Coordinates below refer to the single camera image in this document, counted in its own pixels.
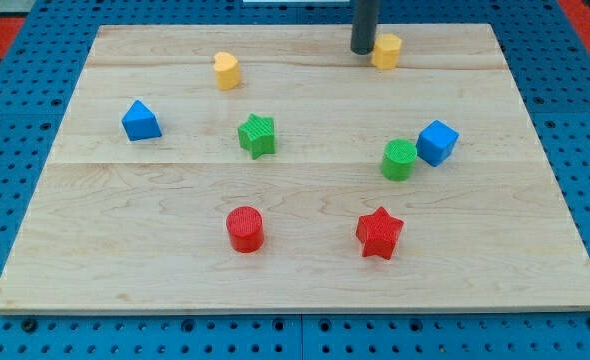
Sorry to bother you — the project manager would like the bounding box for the yellow heart block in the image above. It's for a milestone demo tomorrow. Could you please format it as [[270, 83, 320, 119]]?
[[213, 52, 241, 90]]

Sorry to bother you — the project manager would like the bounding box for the green star block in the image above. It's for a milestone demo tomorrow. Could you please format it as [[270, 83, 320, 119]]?
[[238, 113, 276, 160]]

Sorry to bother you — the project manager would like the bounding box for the red cylinder block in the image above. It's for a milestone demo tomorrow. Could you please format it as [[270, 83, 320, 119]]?
[[226, 206, 264, 253]]

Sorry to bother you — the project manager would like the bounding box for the light wooden board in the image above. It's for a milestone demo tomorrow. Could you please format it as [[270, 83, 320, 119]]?
[[0, 24, 590, 315]]

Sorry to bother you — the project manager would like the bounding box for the red star block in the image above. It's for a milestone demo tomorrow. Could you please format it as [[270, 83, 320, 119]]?
[[356, 207, 404, 260]]

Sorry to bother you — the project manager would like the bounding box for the green cylinder block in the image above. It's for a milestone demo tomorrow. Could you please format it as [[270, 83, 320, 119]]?
[[380, 138, 418, 181]]

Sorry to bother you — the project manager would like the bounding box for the blue cube block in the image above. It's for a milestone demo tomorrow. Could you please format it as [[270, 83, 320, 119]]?
[[416, 120, 459, 167]]

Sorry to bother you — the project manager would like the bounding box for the yellow hexagon block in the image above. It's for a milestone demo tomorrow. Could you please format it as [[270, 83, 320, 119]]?
[[371, 33, 403, 70]]

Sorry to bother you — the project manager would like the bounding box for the blue triangle block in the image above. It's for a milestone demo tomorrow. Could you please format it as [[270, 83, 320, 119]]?
[[121, 100, 162, 141]]

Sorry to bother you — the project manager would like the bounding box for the dark grey cylindrical robot stick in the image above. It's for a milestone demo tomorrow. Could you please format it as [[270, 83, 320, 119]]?
[[350, 0, 381, 55]]

